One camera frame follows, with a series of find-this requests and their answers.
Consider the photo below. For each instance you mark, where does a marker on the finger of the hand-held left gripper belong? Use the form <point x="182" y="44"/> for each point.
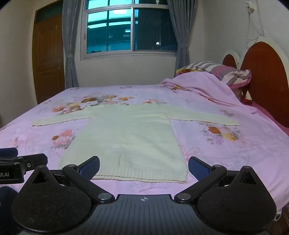
<point x="36" y="161"/>

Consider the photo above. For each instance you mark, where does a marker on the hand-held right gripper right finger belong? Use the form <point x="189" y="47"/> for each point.
<point x="198" y="168"/>

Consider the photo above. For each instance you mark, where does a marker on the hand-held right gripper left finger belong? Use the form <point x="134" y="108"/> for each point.
<point x="89" y="167"/>

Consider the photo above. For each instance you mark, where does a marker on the cream knit sweater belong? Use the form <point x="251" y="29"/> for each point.
<point x="128" y="140"/>

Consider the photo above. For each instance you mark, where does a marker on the pink floral bed sheet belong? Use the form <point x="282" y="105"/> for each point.
<point x="45" y="140"/>

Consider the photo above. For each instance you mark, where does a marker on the pink quilt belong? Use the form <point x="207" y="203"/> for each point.
<point x="198" y="84"/>

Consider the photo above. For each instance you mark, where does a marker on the brown wooden door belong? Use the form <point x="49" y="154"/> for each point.
<point x="48" y="63"/>

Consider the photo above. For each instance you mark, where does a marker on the striped floral pillow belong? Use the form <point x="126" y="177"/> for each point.
<point x="216" y="69"/>

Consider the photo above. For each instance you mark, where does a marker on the red wooden headboard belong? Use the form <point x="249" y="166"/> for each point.
<point x="266" y="74"/>

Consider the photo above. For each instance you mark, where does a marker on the grey curtain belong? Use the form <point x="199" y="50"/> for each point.
<point x="70" y="45"/>
<point x="184" y="34"/>

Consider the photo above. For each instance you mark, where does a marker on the sliding glass window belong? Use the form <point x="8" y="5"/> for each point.
<point x="128" y="27"/>

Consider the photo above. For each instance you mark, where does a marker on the white wall socket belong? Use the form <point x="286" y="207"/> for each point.
<point x="249" y="6"/>

